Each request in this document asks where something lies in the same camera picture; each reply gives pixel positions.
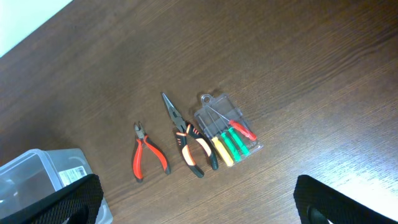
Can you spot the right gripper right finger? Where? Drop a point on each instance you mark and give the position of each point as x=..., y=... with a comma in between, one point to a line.
x=319, y=203

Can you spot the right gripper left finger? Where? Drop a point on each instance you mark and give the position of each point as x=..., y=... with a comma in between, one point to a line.
x=78, y=202

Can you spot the clear plastic storage container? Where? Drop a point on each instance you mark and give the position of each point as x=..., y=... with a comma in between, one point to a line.
x=36, y=174

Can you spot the clear screwdriver set case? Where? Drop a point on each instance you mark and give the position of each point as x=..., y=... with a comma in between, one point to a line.
x=226, y=107

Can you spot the red handled screwdriver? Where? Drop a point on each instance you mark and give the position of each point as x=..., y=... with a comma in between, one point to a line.
x=236, y=125

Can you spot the yellow handled screwdriver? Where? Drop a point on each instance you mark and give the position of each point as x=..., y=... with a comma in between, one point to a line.
x=219, y=146

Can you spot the green handled screwdriver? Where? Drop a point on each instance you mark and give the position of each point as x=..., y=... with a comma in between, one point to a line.
x=227, y=140
x=236, y=139

